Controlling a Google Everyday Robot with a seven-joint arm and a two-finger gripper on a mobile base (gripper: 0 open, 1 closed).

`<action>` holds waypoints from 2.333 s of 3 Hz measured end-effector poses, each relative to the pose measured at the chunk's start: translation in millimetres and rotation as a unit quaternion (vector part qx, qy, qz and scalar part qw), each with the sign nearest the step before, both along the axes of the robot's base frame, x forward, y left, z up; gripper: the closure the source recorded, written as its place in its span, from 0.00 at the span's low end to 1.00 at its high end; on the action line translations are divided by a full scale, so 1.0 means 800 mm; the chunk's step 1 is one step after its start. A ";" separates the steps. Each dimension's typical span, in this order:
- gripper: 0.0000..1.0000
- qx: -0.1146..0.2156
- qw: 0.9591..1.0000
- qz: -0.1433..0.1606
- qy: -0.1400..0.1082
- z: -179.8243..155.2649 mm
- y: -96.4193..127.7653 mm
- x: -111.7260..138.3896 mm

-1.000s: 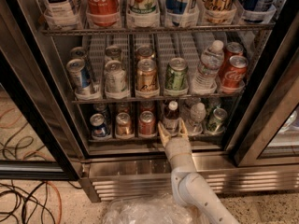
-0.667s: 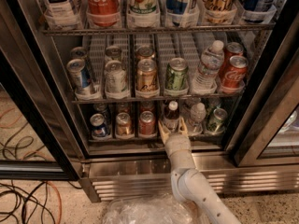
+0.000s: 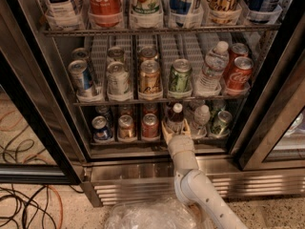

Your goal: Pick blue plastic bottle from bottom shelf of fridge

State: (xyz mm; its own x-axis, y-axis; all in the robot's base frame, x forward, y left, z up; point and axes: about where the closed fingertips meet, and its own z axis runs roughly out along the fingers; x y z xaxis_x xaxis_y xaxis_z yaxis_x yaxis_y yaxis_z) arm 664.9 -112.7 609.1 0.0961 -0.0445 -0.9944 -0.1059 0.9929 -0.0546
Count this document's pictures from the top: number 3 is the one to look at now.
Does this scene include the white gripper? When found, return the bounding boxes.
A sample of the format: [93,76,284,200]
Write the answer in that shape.
[161,119,194,157]

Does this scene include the brown drink bottle white cap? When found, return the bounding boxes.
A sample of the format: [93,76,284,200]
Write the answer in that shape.
[166,103,184,134]

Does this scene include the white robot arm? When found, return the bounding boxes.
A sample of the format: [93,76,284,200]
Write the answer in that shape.
[161,121,248,229]

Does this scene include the clear water bottle bottom shelf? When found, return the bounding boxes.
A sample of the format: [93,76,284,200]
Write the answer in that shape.
[189,105,211,139]

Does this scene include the clear water bottle shelf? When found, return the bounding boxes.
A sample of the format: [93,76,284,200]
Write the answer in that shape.
[189,105,211,139]
[196,41,229,96]

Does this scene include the red can bottom shelf front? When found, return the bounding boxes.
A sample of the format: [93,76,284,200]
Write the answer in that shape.
[141,114,159,140]

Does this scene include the green can bottom shelf front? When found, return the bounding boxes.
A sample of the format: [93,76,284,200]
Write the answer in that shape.
[210,111,233,137]

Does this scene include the green can shelf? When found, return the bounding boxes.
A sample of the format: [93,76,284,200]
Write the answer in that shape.
[210,111,233,137]
[168,59,193,98]

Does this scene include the green can middle shelf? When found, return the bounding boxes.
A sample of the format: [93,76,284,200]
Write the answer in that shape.
[168,59,193,98]

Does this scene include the gold can bottom shelf front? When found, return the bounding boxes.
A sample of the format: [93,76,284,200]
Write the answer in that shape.
[117,114,136,142]

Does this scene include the gold can shelf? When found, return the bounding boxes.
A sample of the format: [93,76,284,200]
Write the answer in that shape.
[138,60,163,100]
[117,114,136,142]
[138,46,158,62]

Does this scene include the clear water bottle middle shelf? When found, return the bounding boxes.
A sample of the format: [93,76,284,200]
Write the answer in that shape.
[196,41,229,96]

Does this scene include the gold can middle shelf front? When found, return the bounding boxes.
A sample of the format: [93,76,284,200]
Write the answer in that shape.
[138,60,163,100]

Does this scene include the blue can bottom shelf front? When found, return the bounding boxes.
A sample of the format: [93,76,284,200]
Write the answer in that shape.
[91,115,112,142]

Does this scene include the white can middle shelf front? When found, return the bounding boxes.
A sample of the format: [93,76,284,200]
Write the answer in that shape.
[106,62,131,101]

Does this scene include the white can shelf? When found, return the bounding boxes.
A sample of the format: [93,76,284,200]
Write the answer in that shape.
[107,46,125,64]
[106,62,131,101]

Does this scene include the gold can middle shelf rear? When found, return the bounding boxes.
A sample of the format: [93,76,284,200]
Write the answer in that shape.
[138,46,158,62]

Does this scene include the stainless fridge base grille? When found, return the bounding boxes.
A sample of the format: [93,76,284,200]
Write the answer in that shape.
[81,156,305,207]

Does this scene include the right glass fridge door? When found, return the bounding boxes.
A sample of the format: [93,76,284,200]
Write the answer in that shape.
[237,14,305,171]

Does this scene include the glass fridge door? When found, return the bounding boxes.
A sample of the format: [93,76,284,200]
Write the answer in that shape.
[0,0,85,184]
[237,14,305,171]

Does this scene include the white can middle shelf rear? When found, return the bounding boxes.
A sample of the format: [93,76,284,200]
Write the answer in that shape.
[107,46,125,64]

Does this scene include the green white soda bottle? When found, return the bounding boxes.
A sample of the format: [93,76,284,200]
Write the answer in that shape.
[130,0,163,29]

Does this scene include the gold label bottle top shelf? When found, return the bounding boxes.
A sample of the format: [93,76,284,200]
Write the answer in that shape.
[205,0,241,25]

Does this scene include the blue orange bottle top shelf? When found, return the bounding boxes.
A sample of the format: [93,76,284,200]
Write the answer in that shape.
[168,0,203,29]

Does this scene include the left glass fridge door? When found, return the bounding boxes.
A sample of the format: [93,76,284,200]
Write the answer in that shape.
[0,0,85,184]

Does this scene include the red cola bottle top shelf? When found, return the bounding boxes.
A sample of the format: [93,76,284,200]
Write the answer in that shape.
[89,0,122,28]

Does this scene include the dark blue bottle top shelf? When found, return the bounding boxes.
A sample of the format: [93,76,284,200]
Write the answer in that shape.
[244,0,282,25]

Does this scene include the white label bottle top shelf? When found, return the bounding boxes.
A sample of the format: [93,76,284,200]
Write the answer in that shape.
[44,0,84,31]

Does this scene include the red cola can front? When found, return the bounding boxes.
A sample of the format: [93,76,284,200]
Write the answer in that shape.
[224,56,254,94]

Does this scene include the red cola can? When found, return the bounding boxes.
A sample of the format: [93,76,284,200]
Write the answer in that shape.
[223,43,249,76]
[224,56,254,94]

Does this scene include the clear plastic bin with bag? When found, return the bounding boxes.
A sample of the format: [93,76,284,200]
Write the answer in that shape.
[103,198,214,229]

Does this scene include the red cola can rear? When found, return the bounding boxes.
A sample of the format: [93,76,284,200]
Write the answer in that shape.
[223,43,249,76]

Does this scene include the blue white can front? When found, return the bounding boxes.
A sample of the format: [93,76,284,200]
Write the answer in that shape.
[68,59,103,102]

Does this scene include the blue white can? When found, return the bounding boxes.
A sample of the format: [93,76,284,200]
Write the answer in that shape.
[71,48,91,62]
[68,59,103,102]

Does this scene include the blue white can rear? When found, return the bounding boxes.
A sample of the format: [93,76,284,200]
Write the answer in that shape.
[71,48,91,62]

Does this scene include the middle wire shelf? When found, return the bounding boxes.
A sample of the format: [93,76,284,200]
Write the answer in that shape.
[73,94,248,107]

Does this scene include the wire shelf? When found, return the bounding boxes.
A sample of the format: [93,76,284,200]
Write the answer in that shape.
[90,137,228,146]
[42,24,280,37]
[73,94,248,107]

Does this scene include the bottom wire shelf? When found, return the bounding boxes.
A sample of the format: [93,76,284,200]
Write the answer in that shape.
[90,137,228,146]

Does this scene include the top wire shelf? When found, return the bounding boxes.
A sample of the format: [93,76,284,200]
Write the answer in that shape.
[42,24,280,37]

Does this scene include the black and orange floor cables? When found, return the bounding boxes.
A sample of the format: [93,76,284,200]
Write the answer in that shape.
[0,184,84,229]

